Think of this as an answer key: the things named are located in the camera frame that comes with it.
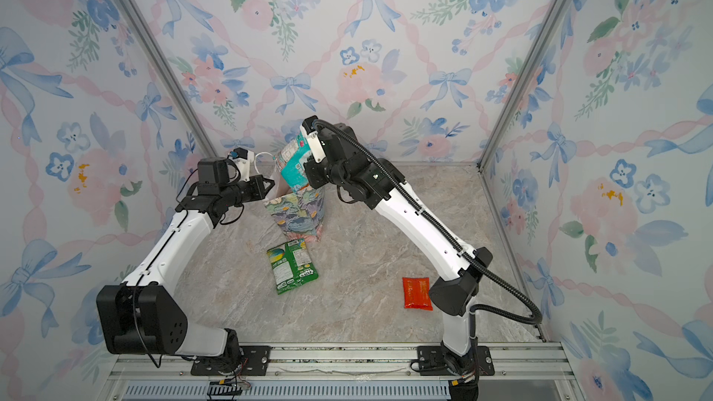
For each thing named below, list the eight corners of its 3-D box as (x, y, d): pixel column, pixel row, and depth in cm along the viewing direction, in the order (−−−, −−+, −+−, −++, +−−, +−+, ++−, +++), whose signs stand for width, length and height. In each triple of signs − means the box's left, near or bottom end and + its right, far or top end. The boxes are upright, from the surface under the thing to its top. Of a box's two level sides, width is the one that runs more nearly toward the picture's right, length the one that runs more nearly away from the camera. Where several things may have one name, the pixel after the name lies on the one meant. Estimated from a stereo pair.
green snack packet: (278, 295, 87) (276, 291, 85) (268, 253, 96) (265, 249, 94) (318, 278, 91) (317, 275, 88) (304, 240, 100) (303, 235, 97)
